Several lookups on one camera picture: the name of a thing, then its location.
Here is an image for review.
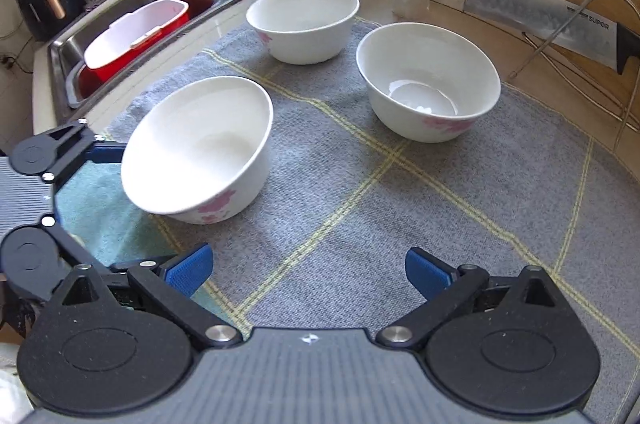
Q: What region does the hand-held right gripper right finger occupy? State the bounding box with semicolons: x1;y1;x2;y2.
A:
375;246;558;347

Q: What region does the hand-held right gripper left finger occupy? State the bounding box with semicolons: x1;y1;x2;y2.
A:
62;243;243;350

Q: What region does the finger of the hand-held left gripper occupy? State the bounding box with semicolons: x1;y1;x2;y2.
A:
42;120;127;185
41;216;111;272

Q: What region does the white pink-flower bowl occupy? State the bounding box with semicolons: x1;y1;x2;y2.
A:
121;76;274;225
356;22;502;143
246;0;361;65

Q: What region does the red plastic basin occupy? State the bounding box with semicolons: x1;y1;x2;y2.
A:
77;0;191;99

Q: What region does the grey and teal cloth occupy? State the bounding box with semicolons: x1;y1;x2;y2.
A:
50;16;640;424

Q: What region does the white plastic basket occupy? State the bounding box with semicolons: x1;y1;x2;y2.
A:
84;0;190;69

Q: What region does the black-handled kitchen knife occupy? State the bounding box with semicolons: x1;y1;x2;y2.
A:
462;0;640;76

